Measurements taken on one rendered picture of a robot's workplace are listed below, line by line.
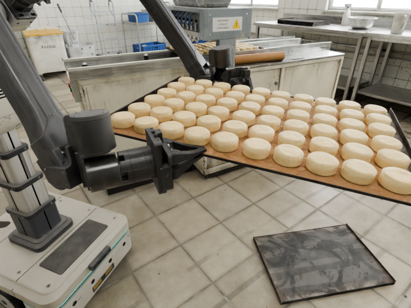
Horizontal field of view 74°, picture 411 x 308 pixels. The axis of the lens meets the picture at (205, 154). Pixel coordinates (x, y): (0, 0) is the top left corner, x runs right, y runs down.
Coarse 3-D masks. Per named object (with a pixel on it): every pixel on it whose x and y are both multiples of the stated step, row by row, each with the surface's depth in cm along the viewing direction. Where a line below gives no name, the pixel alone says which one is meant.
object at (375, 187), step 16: (224, 96) 76; (128, 128) 57; (336, 128) 60; (208, 144) 52; (240, 144) 53; (272, 144) 53; (304, 144) 54; (368, 144) 55; (240, 160) 48; (256, 160) 48; (272, 160) 48; (304, 160) 48; (304, 176) 44; (320, 176) 44; (336, 176) 45; (368, 192) 41; (384, 192) 41
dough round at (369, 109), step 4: (368, 104) 68; (372, 104) 69; (364, 108) 68; (368, 108) 66; (372, 108) 66; (376, 108) 66; (380, 108) 67; (384, 108) 67; (364, 112) 67; (368, 112) 66; (372, 112) 65; (376, 112) 65; (380, 112) 65; (384, 112) 65
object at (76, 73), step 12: (144, 60) 166; (156, 60) 167; (168, 60) 171; (180, 60) 175; (72, 72) 148; (84, 72) 151; (96, 72) 154; (108, 72) 157; (120, 72) 160; (132, 72) 164
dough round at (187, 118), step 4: (176, 112) 60; (180, 112) 60; (184, 112) 60; (188, 112) 60; (192, 112) 60; (172, 116) 59; (176, 116) 58; (180, 116) 58; (184, 116) 58; (188, 116) 58; (192, 116) 58; (176, 120) 58; (180, 120) 57; (184, 120) 57; (188, 120) 57; (192, 120) 58; (184, 124) 58; (188, 124) 58; (192, 124) 58
